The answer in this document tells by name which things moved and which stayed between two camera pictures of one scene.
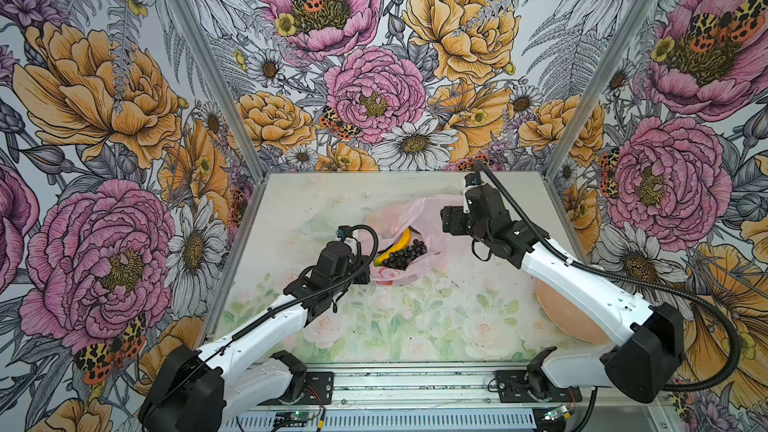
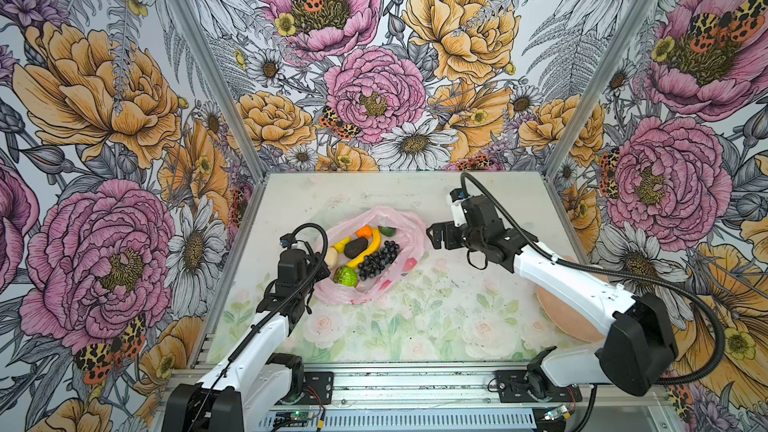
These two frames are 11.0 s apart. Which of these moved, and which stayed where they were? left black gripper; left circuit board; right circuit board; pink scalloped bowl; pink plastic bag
Moved: left black gripper; pink plastic bag
Stayed: pink scalloped bowl; left circuit board; right circuit board
